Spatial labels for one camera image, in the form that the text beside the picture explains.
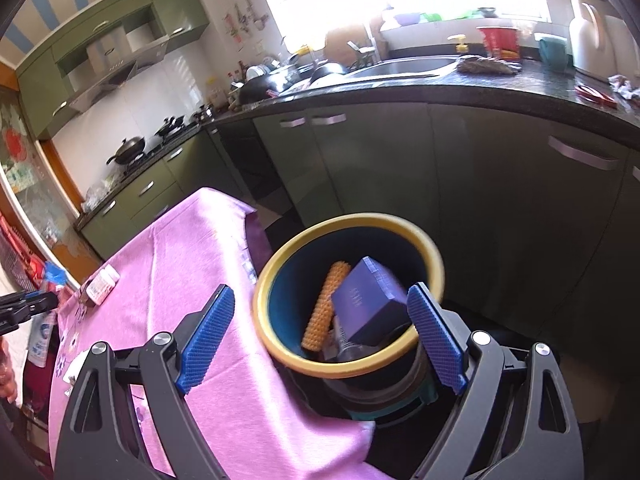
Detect purple cardboard box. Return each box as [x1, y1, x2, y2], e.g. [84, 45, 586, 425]
[332, 257, 410, 347]

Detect orange foam fruit net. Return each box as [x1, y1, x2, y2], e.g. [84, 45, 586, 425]
[300, 261, 350, 352]

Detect clear plastic water bottle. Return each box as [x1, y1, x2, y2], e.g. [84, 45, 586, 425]
[320, 315, 380, 363]

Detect yellow rimmed blue trash bin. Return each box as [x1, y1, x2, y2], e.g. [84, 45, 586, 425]
[253, 214, 445, 427]

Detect steel kitchen sink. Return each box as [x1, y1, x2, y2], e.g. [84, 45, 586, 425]
[347, 56, 458, 79]

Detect person's left hand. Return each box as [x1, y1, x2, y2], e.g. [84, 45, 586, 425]
[0, 338, 17, 403]

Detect red patterned apron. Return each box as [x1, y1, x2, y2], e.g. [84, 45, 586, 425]
[0, 216, 44, 292]

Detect purple floral tablecloth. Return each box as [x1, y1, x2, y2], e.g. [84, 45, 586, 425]
[50, 188, 380, 479]

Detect small white can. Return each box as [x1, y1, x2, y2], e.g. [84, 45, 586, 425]
[84, 264, 120, 307]

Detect plastic bag on counter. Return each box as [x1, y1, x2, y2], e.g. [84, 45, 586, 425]
[80, 180, 115, 214]

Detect glass sliding door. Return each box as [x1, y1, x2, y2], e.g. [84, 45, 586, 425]
[1, 87, 101, 286]

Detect green lower drawer cabinet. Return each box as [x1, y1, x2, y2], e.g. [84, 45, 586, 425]
[76, 127, 243, 260]

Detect dark green counter cabinets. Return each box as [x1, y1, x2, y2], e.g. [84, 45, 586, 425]
[207, 84, 640, 461]

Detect black wok on stove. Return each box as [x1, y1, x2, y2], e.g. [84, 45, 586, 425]
[106, 136, 145, 166]

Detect black lidded pot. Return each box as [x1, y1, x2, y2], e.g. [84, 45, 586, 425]
[155, 116, 184, 140]

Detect large black wok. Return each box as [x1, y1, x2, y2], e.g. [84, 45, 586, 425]
[238, 70, 300, 106]

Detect steel range hood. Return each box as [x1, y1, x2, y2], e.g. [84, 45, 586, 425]
[65, 27, 169, 113]

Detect dark rag on counter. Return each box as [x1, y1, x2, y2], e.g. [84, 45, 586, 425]
[456, 55, 522, 76]

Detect red scissors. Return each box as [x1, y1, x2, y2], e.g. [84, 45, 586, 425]
[574, 84, 618, 110]

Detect chrome sink faucet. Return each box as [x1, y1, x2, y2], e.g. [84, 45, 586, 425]
[347, 40, 381, 72]

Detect yellow soap dispenser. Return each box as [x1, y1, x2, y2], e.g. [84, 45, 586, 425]
[448, 34, 470, 55]

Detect wooden cutting board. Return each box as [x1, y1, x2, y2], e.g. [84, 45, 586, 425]
[323, 25, 388, 67]

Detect red cup on counter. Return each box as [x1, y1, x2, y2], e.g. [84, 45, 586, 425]
[477, 26, 521, 62]

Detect teal mug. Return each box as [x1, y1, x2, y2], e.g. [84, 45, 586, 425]
[534, 32, 568, 73]

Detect green upper cabinets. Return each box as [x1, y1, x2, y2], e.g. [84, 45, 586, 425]
[1, 0, 209, 140]

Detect white kettle jug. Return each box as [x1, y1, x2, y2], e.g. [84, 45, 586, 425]
[570, 0, 639, 84]

